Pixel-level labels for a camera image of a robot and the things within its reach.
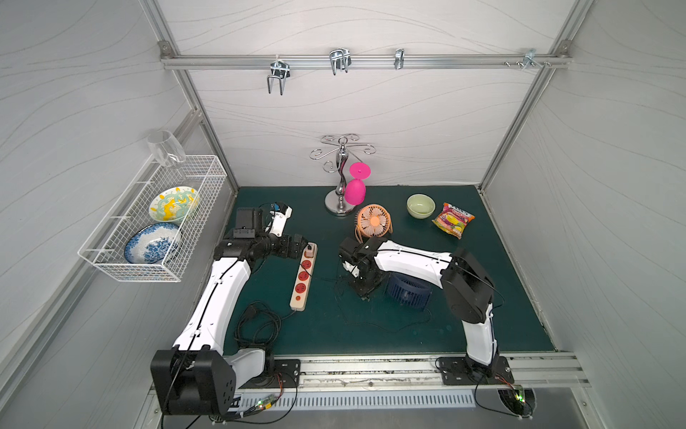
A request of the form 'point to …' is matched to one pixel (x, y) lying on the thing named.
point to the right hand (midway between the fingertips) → (362, 289)
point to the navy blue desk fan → (408, 290)
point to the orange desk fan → (372, 221)
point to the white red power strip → (305, 273)
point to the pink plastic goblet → (355, 189)
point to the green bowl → (421, 206)
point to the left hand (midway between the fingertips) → (292, 238)
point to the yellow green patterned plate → (175, 204)
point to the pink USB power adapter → (310, 249)
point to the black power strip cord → (258, 325)
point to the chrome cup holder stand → (337, 204)
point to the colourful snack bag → (453, 220)
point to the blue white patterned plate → (153, 242)
